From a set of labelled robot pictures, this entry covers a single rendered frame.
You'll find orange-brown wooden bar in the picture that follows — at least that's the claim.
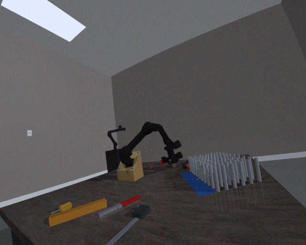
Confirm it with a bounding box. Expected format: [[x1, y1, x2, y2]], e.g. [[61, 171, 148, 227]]
[[49, 198, 108, 227]]

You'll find blue tape strip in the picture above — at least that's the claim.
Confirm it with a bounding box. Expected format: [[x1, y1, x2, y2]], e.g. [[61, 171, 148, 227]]
[[180, 172, 217, 196]]

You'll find red-handled screwdriver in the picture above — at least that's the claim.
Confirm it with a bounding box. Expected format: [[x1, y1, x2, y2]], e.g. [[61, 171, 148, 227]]
[[183, 163, 189, 170]]

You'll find yellow-handled screwdriver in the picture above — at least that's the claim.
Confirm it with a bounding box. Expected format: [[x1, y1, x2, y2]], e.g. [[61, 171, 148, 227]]
[[51, 202, 72, 214]]

